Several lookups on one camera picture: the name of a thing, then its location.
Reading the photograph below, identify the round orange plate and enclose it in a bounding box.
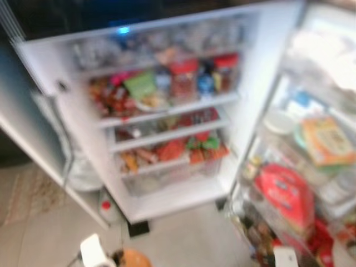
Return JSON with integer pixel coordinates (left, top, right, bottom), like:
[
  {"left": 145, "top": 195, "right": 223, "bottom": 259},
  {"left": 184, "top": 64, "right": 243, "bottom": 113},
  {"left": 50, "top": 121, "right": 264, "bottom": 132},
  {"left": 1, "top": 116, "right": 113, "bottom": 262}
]
[{"left": 120, "top": 249, "right": 152, "bottom": 267}]

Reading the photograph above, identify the black fridge foot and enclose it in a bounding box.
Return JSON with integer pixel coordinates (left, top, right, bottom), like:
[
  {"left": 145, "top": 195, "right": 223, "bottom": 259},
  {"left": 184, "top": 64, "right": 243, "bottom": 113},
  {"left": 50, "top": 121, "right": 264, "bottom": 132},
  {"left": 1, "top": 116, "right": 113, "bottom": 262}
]
[{"left": 128, "top": 221, "right": 150, "bottom": 238}]

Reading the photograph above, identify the fridge door with stocked shelves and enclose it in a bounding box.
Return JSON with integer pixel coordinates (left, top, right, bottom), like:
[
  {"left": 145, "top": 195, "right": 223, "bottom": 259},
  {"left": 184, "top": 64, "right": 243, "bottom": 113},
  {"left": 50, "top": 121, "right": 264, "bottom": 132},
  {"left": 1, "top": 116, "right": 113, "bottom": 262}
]
[{"left": 227, "top": 3, "right": 356, "bottom": 267}]

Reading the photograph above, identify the white fridge door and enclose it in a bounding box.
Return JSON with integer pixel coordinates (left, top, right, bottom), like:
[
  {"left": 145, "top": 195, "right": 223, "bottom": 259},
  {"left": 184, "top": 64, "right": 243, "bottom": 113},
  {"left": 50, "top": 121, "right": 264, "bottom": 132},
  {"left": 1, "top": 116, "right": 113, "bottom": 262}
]
[{"left": 0, "top": 33, "right": 109, "bottom": 230}]

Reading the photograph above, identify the white open fridge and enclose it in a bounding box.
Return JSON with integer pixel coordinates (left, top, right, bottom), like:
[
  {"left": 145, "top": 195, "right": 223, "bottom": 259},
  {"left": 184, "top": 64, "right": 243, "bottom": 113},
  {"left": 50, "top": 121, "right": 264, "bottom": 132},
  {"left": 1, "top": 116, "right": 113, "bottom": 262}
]
[{"left": 17, "top": 0, "right": 304, "bottom": 224}]

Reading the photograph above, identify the orange printed carton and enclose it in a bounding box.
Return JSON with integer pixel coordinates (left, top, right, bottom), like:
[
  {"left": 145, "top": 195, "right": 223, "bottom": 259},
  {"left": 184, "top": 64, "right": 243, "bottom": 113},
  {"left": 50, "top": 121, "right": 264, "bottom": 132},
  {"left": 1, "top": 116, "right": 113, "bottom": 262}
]
[{"left": 302, "top": 115, "right": 356, "bottom": 167}]

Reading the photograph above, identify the green packet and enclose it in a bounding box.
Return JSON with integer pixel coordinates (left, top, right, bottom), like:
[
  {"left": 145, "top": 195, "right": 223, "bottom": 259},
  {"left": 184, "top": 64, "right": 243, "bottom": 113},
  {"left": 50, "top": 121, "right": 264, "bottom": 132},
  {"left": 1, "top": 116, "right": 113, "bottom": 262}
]
[{"left": 123, "top": 71, "right": 157, "bottom": 101}]

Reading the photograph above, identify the red snack bag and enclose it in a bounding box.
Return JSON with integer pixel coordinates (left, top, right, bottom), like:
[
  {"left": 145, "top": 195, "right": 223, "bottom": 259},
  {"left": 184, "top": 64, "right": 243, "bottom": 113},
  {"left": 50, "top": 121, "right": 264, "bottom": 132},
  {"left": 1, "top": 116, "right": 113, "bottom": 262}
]
[{"left": 255, "top": 163, "right": 315, "bottom": 235}]

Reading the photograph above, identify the red lid jar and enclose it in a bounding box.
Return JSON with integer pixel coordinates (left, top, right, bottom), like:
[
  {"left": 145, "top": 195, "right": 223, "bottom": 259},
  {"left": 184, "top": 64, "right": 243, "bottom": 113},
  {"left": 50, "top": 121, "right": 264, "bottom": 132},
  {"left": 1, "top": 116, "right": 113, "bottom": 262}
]
[
  {"left": 214, "top": 54, "right": 240, "bottom": 93},
  {"left": 170, "top": 60, "right": 200, "bottom": 104}
]

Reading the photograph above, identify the blue label bottle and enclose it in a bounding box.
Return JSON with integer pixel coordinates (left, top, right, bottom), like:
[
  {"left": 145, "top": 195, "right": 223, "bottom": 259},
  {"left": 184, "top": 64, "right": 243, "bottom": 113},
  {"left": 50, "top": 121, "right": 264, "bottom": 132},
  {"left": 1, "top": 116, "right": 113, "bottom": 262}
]
[{"left": 197, "top": 61, "right": 216, "bottom": 96}]

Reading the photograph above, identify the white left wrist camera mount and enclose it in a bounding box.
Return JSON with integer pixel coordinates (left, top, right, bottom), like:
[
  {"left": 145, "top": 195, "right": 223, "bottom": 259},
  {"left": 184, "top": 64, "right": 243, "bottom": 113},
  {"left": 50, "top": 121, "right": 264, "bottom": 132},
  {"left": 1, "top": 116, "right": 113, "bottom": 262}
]
[{"left": 80, "top": 234, "right": 115, "bottom": 267}]

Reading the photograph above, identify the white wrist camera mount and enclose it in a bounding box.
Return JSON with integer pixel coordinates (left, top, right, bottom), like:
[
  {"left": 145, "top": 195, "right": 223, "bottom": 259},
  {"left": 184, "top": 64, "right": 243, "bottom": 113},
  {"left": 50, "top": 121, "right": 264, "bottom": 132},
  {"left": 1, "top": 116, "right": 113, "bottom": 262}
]
[
  {"left": 274, "top": 246, "right": 299, "bottom": 267},
  {"left": 80, "top": 234, "right": 115, "bottom": 267}
]

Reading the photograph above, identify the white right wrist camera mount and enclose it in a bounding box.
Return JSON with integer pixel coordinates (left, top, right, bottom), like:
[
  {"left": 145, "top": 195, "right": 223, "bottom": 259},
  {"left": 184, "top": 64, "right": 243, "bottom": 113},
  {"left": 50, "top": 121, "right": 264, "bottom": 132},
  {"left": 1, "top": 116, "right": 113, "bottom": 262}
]
[{"left": 274, "top": 246, "right": 299, "bottom": 267}]

